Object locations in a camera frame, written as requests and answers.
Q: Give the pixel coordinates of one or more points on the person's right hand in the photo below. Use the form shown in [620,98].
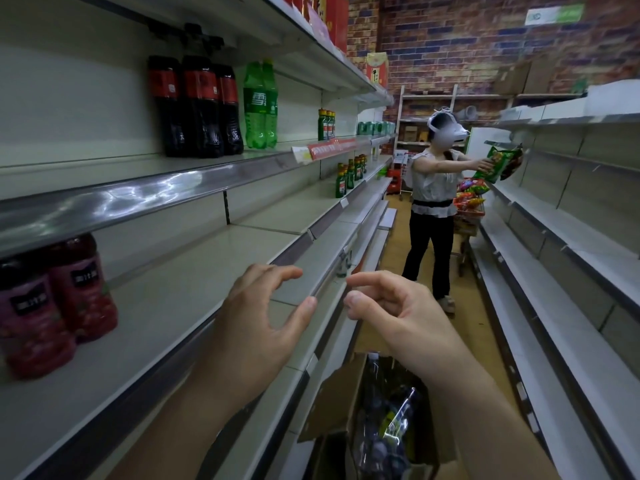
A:
[415,334]

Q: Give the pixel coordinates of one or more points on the person's left hand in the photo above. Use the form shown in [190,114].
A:
[250,334]

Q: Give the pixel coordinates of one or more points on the person's left thumb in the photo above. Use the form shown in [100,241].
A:
[296,317]

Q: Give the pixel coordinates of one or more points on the person's right thumb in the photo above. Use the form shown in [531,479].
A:
[361,305]

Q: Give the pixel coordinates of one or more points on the person's left forearm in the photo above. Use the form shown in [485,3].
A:
[200,424]

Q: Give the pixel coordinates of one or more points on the person's right forearm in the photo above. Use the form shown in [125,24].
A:
[480,434]

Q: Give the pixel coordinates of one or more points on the brown cardboard box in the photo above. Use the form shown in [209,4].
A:
[335,399]

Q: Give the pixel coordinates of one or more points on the plastic-wrapped bottle pack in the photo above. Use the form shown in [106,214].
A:
[387,429]

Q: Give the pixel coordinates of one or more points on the metal shopping cart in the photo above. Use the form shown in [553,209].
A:
[467,234]

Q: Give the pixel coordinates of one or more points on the red plastic basket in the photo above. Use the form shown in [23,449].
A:
[394,180]

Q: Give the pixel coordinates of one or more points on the grey metal shelving unit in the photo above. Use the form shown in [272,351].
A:
[165,294]

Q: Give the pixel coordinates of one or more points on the pile of colourful snack packets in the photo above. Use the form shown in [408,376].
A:
[471,194]

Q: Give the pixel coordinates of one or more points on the red shelf label strip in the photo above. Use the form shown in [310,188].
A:
[332,147]

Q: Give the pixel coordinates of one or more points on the row of green cans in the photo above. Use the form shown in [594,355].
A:
[376,128]

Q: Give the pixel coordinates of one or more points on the white storage rack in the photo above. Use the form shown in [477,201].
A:
[415,119]

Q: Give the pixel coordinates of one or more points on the white headset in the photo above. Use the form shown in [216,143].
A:
[452,132]

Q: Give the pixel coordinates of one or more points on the green snack packet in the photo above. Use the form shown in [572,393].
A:
[500,163]

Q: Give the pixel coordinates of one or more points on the white metal shelving unit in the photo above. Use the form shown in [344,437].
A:
[565,254]

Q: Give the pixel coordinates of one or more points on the green soda bottle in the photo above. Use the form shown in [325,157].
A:
[272,104]
[255,107]

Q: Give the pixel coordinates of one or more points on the red juice bottle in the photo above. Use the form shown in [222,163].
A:
[82,289]
[35,324]

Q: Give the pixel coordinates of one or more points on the dark cola bottle red label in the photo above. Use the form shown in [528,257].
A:
[231,112]
[202,109]
[167,109]

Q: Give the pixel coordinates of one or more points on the red and yellow gift box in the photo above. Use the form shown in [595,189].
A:
[376,69]

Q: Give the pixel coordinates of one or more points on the brown cardboard carton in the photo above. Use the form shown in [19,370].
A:
[511,78]
[541,73]

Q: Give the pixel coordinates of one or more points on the row of red gift boxes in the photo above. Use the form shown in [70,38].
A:
[327,17]

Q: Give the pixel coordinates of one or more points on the green and white wall sign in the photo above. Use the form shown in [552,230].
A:
[555,14]

